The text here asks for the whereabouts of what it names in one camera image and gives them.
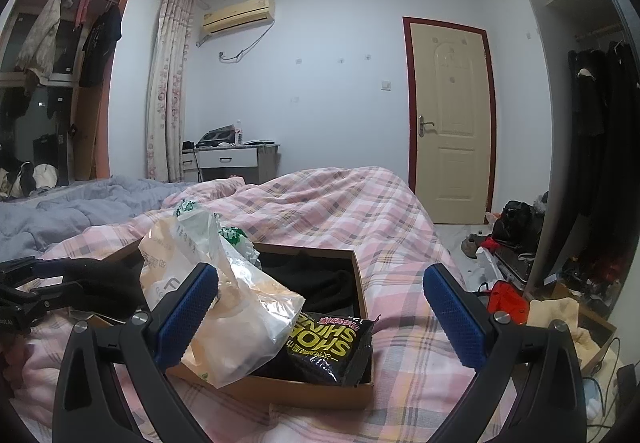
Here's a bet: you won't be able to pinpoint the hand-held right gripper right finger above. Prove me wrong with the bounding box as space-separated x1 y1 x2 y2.
422 264 587 443

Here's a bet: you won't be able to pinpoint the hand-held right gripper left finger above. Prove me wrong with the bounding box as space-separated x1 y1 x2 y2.
52 263 221 443

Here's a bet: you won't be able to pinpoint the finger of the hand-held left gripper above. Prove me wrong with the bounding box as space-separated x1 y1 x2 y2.
0 287 66 317
0 259 68 285

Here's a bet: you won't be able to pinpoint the beige translucent plastic bag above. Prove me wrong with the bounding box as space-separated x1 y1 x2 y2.
139 210 306 389

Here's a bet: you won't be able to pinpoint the black knit cloth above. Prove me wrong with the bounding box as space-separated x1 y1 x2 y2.
62 257 151 316

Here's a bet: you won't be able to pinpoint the black yellow-print packet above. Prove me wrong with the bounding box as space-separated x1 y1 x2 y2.
250 310 376 386

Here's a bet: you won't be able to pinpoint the brown cardboard box black lining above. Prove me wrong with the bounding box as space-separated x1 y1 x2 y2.
97 238 376 411

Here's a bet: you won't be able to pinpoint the red cloth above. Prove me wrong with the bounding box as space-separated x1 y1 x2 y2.
487 280 530 316

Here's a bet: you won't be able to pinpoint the grey duvet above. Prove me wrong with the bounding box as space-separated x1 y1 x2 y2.
0 175 201 256

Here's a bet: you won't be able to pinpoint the brown shoes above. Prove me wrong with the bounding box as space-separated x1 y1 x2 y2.
460 233 494 259

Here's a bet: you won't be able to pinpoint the silver case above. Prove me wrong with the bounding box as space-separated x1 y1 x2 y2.
477 243 536 285

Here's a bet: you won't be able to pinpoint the pale and dark clothes pile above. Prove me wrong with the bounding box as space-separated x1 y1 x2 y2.
0 158 59 202

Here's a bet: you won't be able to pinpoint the pale yellow cloth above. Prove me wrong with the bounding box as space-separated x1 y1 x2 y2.
527 298 608 374

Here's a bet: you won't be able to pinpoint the pink plaid blanket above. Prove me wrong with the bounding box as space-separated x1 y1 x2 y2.
0 166 521 443

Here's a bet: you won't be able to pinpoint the white green-print plastic bag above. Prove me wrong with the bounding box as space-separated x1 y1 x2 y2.
172 199 262 271

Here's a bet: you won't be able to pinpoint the black bag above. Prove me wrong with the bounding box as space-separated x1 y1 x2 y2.
492 200 546 249

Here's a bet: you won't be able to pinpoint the open cardboard carton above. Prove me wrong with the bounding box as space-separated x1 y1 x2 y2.
550 283 619 372

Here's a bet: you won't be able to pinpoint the tan wooden board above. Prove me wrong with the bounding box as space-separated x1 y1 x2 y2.
74 88 108 181

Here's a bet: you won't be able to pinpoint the white desk with drawers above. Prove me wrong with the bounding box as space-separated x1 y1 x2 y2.
181 143 281 184

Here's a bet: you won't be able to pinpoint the black electronic device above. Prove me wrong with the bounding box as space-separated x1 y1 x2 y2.
196 125 237 147

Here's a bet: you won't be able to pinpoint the grey open wardrobe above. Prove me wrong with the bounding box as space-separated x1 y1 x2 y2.
500 0 640 324

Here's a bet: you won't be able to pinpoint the floral cream curtain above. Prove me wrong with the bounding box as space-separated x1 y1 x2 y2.
145 0 195 184

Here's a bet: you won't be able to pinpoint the beige hanging jacket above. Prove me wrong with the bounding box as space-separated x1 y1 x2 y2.
15 0 76 91

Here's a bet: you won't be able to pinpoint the black hanging shirt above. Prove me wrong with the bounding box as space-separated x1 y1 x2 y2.
79 4 124 88

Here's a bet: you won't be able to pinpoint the black hanging coat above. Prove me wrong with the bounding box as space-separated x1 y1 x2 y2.
567 48 609 218

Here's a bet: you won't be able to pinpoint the pink hanging garment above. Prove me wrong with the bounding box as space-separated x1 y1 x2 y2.
74 0 94 32

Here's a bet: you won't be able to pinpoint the cream air conditioner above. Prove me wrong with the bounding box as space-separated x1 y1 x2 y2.
201 0 277 34

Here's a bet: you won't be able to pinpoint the cream door red frame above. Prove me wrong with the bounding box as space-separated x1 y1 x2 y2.
402 16 497 226

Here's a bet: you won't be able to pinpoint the air conditioner cable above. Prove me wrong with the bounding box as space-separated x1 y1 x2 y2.
218 20 275 63

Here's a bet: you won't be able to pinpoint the wooden clothes rail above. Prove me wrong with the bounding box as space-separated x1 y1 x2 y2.
574 24 624 42

